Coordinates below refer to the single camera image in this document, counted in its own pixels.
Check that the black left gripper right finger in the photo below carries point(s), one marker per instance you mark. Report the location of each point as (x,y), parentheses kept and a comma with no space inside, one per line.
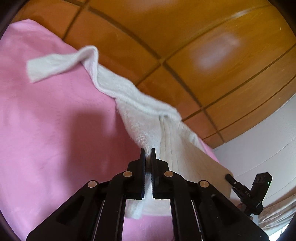
(199,211)

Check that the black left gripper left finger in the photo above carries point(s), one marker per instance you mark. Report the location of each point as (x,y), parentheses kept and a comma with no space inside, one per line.
(97,210)

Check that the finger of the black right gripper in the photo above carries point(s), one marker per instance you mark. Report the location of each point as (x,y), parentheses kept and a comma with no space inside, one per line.
(240,190)

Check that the white knitted sweater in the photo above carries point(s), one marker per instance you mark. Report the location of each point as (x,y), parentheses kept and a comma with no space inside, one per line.
(151,123)

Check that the beige curtain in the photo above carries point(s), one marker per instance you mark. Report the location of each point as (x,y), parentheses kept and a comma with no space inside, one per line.
(277,216)

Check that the pink bed cover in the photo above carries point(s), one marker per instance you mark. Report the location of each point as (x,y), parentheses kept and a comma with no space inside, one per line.
(56,134)

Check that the wooden panelled wardrobe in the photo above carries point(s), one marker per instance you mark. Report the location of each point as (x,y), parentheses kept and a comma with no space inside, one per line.
(224,65)

